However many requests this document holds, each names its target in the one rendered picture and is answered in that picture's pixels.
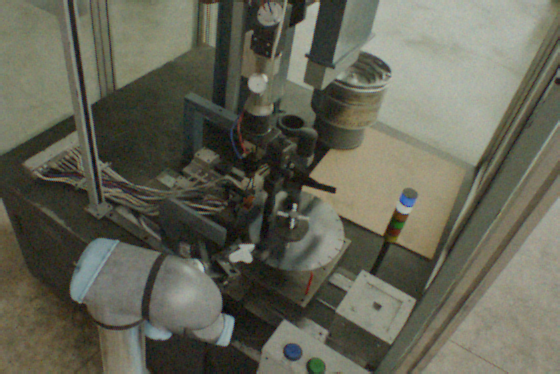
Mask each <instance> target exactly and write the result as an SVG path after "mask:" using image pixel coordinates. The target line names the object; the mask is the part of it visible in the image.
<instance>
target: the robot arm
mask: <svg viewBox="0 0 560 374"><path fill-rule="evenodd" d="M253 247H254V245H253V244H243V245H235V246H231V247H229V248H227V249H225V250H223V251H222V252H220V253H218V254H216V255H214V256H212V257H211V259H208V255H207V251H206V246H205V242H204V241H202V240H200V239H196V240H195V242H193V243H192V245H191V247H190V249H189V251H190V257H191V259H184V260H183V259H180V258H178V257H175V256H172V255H168V254H166V253H163V252H158V251H154V250H150V249H146V248H142V247H139V246H135V245H131V244H127V243H123V242H119V240H111V239H106V238H98V239H96V240H94V241H93V242H91V243H90V244H89V245H88V246H87V247H86V249H85V252H84V253H83V254H82V255H81V257H80V259H79V261H78V263H77V265H76V267H75V268H76V269H75V272H74V274H73V277H72V280H71V284H70V296H71V298H72V299H74V300H77V301H78V302H79V303H81V302H84V303H86V305H87V308H88V313H89V316H90V318H91V320H92V322H93V323H94V324H95V325H96V326H98V330H99V340H100V342H101V351H102V361H103V371H104V373H103V374H150V373H149V372H148V371H147V369H146V366H145V335H147V336H148V337H150V338H153V339H160V340H163V339H167V338H170V337H171V335H172V333H174V334H177V335H181V336H185V337H189V338H193V339H197V340H201V341H204V342H208V343H212V344H214V345H220V346H226V345H228V343H229V340H230V337H231V335H232V331H233V326H234V318H233V317H232V316H230V315H226V314H225V313H221V310H222V297H221V293H225V292H228V293H229V290H228V289H227V287H228V286H229V283H232V282H233V281H234V280H237V279H238V278H239V277H240V276H239V275H241V274H240V272H239V270H238V268H237V267H236V266H235V265H231V263H230V262H229V261H227V260H226V259H228V258H230V261H231V262H234V263H235V262H237V261H239V260H241V261H243V262H246V263H249V262H251V261H252V258H251V256H250V253H249V251H248V250H249V249H251V248H253ZM221 287H222V288H223V289H224V290H225V291H219V290H220V289H221Z"/></svg>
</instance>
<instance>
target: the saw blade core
mask: <svg viewBox="0 0 560 374"><path fill-rule="evenodd" d="M300 192H301V190H300V189H295V188H289V191H288V188H286V187H282V190H281V191H280V192H279V193H277V194H276V196H275V199H276V201H275V206H274V209H273V210H272V214H271V215H269V214H264V213H263V209H264V202H265V198H266V196H267V192H266V191H265V190H264V191H260V192H258V193H256V194H254V195H253V196H254V197H256V198H254V199H253V200H252V201H251V202H250V203H247V202H246V201H245V202H244V203H243V204H242V206H241V207H240V209H239V212H238V214H237V218H236V229H237V233H238V236H239V239H240V241H241V243H242V244H244V243H245V244H253V245H254V247H253V248H251V249H249V250H248V251H249V253H250V254H252V253H253V254H252V255H253V256H254V257H255V258H257V259H258V260H260V261H261V262H264V261H265V259H267V260H266V261H265V262H264V263H265V264H267V265H269V266H271V267H274V268H278V264H280V265H279V268H278V269H281V270H286V271H293V268H292V267H294V271H295V272H301V271H308V270H309V271H310V270H314V267H313V266H312V265H313V264H314V265H315V267H316V269H318V268H320V267H321V266H322V267H323V266H325V265H327V264H328V263H330V262H331V261H332V260H333V259H335V258H336V256H337V255H338V254H339V253H340V250H341V248H342V245H343V242H344V239H345V231H344V226H343V223H342V221H341V219H340V217H339V215H338V214H337V212H336V211H335V210H334V209H333V208H332V207H331V206H330V205H329V204H328V203H327V202H325V201H324V200H323V199H321V198H320V197H318V196H316V195H314V194H312V193H309V192H307V191H304V190H302V192H301V193H300ZM265 193H266V194H265ZM313 195H314V196H313ZM312 196H313V198H312ZM323 202H324V203H323ZM322 203H323V204H322ZM247 204H249V205H247ZM293 204H296V212H299V213H301V214H302V215H304V216H305V217H309V220H308V222H309V225H310V227H309V231H308V234H307V235H306V236H305V237H304V238H302V239H299V240H287V239H284V238H282V237H280V236H279V235H278V234H277V233H276V232H275V231H274V229H273V219H274V217H275V216H276V214H277V212H278V211H279V212H282V211H286V210H292V208H293ZM332 210H333V211H332ZM331 211H332V212H331ZM241 212H243V213H241ZM337 220H338V221H337ZM240 222H241V223H240ZM240 232H243V233H240ZM339 239H340V240H339ZM342 240H343V241H342ZM246 242H247V243H246ZM336 249H337V250H336ZM254 251H255V253H254ZM329 257H330V258H329ZM319 263H320V264H319ZM306 266H307V267H308V269H307V267H306Z"/></svg>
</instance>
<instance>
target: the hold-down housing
mask: <svg viewBox="0 0 560 374"><path fill-rule="evenodd" d="M291 152H292V144H291V143H288V142H286V141H285V136H284V135H283V134H280V135H278V136H276V137H275V138H273V139H272V140H270V141H268V142H267V147H266V153H265V159H266V160H267V161H268V162H270V163H272V164H274V165H276V166H278V167H280V168H283V167H284V166H285V165H286V164H287V163H289V161H290V157H291ZM287 156H289V158H288V159H286V160H285V158H286V157H287ZM283 181H284V179H283V178H282V177H280V173H279V172H277V171H275V170H273V169H271V168H270V171H269V174H268V175H266V176H265V177H264V182H263V187H262V189H263V190H265V191H266V192H267V193H268V194H270V195H271V196H274V195H276V194H277V193H279V192H280V191H281V190H282V185H283Z"/></svg>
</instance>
